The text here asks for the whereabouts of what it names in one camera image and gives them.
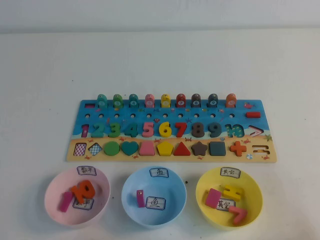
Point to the green wooden circle piece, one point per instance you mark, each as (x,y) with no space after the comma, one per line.
(112,148)

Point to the wooden sea print puzzle board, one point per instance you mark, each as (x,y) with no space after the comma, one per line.
(172,116)

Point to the yellow wooden pentagon piece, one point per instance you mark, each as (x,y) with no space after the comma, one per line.
(165,149)

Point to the pink wooden trapezoid piece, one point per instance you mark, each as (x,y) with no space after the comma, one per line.
(147,149)

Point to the red wooden triangle piece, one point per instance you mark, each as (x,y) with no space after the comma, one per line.
(182,150)

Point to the teal wooden heart piece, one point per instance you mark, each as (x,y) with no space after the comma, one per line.
(130,148)

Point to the brown wooden star piece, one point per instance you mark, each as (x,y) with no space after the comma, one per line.
(199,149)

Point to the slate wooden square piece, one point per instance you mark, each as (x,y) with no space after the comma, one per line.
(217,148)

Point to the magenta block in blue bowl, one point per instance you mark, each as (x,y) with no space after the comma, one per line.
(140,200)

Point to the orange wooden plus piece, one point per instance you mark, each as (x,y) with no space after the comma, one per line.
(238,148)

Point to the paper label inside blue bowl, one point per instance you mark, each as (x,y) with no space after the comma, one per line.
(156,203)

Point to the red wooden minus piece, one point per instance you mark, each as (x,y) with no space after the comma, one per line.
(253,114)

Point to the pink wooden rectangle piece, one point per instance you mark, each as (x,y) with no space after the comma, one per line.
(213,198)

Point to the blue plastic bowl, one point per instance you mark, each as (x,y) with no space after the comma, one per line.
(160,217)

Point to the yellow wooden equals piece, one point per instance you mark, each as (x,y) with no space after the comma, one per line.
(232,193)

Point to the paper label inside yellow bowl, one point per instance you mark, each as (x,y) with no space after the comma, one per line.
(223,204)

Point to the paper label inside pink bowl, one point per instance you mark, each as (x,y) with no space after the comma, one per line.
(86,204)

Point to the yellow plastic bowl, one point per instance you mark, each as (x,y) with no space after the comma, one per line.
(252,195)

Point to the pink plastic bowl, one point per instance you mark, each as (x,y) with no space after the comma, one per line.
(82,217)

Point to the pink wooden greater-than piece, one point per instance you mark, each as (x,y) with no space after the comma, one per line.
(239,216)

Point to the yellow wooden number six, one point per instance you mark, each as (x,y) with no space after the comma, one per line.
(161,131)

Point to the pink wooden number five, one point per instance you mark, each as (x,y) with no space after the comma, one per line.
(148,124)

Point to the yellow fish peg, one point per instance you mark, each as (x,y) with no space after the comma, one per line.
(165,99)

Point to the red wooden number seven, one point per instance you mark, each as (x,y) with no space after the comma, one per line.
(181,125)

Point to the pink fish peg number five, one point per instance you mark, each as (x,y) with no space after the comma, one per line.
(149,100)

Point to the teal wooden number four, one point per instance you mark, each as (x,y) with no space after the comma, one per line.
(133,131)

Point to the red fish peg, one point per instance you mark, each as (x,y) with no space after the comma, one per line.
(181,99)

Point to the teal fish peg number four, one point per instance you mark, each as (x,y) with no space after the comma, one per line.
(133,100)

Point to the brown wooden number eight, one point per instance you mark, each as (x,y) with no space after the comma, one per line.
(198,130)

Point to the brown fish peg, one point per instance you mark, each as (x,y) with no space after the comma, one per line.
(196,99)

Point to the green wooden number three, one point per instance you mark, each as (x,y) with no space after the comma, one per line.
(115,130)

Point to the green fish peg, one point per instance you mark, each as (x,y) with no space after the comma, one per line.
(117,100)

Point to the paper label on blue rim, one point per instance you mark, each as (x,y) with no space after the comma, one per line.
(159,172)

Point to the slate fish peg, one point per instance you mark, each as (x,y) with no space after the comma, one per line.
(212,99)

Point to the slate wooden number nine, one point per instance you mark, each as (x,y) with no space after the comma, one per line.
(218,130)

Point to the teal fish peg number two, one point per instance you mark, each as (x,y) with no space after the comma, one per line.
(101,100)

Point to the teal wooden number two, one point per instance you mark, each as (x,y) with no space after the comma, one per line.
(98,135)

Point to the orange fish peg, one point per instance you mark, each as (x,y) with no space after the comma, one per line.
(231,99)

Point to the paper label on yellow rim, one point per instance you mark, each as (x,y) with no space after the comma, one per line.
(230,172)

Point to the paper label on pink rim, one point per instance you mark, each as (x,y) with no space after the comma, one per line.
(87,170)

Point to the orange wooden number ten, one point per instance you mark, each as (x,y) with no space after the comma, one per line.
(77,192)

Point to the pink wooden number one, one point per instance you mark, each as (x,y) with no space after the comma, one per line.
(65,202)

